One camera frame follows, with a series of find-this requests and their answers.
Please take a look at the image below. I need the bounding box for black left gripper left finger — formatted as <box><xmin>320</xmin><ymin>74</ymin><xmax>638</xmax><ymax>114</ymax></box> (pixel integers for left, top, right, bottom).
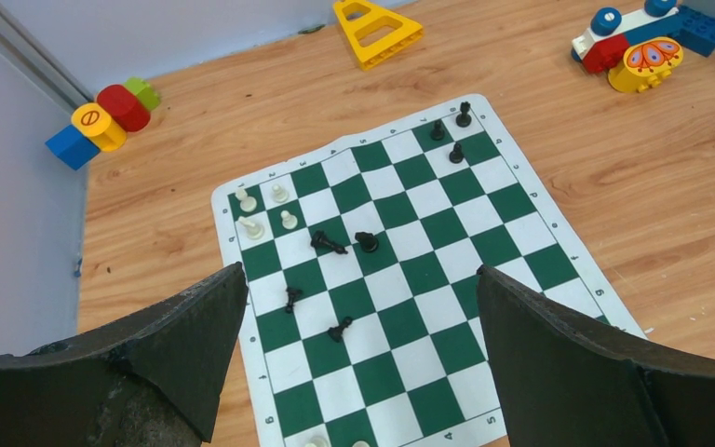
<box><xmin>0</xmin><ymin>263</ymin><xmax>248</xmax><ymax>446</ymax></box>

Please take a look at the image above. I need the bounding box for black pawn by corner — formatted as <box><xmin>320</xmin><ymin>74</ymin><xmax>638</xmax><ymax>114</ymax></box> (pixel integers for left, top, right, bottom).
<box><xmin>429</xmin><ymin>120</ymin><xmax>445</xmax><ymax>141</ymax></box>

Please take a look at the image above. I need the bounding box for colourful cylinder block row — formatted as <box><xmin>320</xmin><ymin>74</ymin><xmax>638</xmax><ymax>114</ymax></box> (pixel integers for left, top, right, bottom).
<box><xmin>46</xmin><ymin>77</ymin><xmax>161</xmax><ymax>170</ymax></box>

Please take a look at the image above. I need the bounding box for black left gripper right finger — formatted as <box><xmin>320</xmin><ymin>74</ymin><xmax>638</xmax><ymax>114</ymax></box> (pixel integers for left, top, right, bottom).
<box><xmin>477</xmin><ymin>266</ymin><xmax>715</xmax><ymax>446</ymax></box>

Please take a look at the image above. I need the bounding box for grey blue brick stack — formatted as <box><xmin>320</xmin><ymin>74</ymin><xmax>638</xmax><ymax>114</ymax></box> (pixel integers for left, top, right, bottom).
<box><xmin>672</xmin><ymin>0</ymin><xmax>715</xmax><ymax>58</ymax></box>

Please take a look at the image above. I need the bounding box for yellow triangular frame block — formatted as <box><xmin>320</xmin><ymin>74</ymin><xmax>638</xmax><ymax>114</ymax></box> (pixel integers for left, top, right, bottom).
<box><xmin>332</xmin><ymin>0</ymin><xmax>424</xmax><ymax>71</ymax></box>

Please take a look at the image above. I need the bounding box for toy block car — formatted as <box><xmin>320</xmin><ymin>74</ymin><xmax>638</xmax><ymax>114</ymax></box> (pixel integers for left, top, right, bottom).
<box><xmin>571</xmin><ymin>1</ymin><xmax>684</xmax><ymax>92</ymax></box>

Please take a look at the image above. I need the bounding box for black rook corner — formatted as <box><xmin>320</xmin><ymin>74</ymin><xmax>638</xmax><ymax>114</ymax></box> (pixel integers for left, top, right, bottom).
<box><xmin>455</xmin><ymin>102</ymin><xmax>472</xmax><ymax>128</ymax></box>

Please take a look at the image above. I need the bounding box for green white chess mat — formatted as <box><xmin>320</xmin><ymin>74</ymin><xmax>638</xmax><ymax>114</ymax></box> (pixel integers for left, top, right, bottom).
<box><xmin>211</xmin><ymin>94</ymin><xmax>641</xmax><ymax>446</ymax></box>

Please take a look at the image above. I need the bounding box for black pawn lying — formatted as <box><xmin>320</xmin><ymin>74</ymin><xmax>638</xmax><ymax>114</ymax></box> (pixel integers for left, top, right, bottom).
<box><xmin>285</xmin><ymin>287</ymin><xmax>304</xmax><ymax>314</ymax></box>
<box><xmin>327</xmin><ymin>317</ymin><xmax>353</xmax><ymax>343</ymax></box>

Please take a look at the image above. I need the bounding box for black bishop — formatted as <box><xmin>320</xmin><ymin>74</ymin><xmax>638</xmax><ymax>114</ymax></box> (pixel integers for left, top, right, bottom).
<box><xmin>310</xmin><ymin>230</ymin><xmax>348</xmax><ymax>254</ymax></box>

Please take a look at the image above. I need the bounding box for black knight piece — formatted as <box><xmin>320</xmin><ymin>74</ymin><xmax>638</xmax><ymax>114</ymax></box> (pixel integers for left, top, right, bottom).
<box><xmin>355</xmin><ymin>232</ymin><xmax>379</xmax><ymax>252</ymax></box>

